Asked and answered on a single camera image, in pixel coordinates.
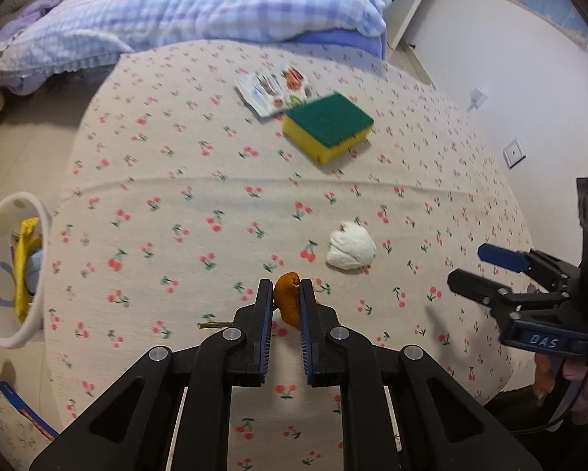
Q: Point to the white wall socket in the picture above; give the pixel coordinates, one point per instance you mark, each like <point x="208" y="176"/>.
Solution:
<point x="478" y="96"/>

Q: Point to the yellow green sponge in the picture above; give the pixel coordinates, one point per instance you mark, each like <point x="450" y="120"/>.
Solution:
<point x="327" y="127"/>

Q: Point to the white wall switch plate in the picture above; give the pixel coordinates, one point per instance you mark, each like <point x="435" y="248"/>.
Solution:
<point x="513" y="154"/>

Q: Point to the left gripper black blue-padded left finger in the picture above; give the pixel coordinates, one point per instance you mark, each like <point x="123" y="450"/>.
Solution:
<point x="171" y="409"/>

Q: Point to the crumpled white tissue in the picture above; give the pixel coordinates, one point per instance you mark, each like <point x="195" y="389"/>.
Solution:
<point x="351" y="247"/>

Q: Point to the white patterned trash bin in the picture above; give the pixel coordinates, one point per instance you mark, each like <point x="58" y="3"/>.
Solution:
<point x="14" y="209"/>

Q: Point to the orange peel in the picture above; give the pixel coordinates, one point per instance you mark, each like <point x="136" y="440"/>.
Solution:
<point x="286" y="298"/>

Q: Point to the cherry print mattress cover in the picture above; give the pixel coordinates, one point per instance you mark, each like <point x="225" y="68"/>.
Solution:
<point x="178" y="201"/>

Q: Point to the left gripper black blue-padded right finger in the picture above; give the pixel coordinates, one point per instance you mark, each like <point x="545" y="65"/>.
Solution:
<point x="400" y="409"/>

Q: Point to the blue plaid quilt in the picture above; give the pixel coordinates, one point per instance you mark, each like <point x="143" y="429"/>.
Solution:
<point x="54" y="36"/>

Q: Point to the yellow snack bag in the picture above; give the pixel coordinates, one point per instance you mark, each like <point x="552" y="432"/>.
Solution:
<point x="23" y="243"/>

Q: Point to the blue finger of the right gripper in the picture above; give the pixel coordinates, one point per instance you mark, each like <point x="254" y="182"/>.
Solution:
<point x="515" y="261"/>

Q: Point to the white snack bag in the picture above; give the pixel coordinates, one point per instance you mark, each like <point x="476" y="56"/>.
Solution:
<point x="269" y="92"/>

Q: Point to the floral print cloth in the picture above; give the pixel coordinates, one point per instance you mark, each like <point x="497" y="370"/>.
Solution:
<point x="20" y="439"/>

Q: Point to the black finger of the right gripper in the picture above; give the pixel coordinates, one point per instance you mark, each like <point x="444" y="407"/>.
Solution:
<point x="475" y="288"/>

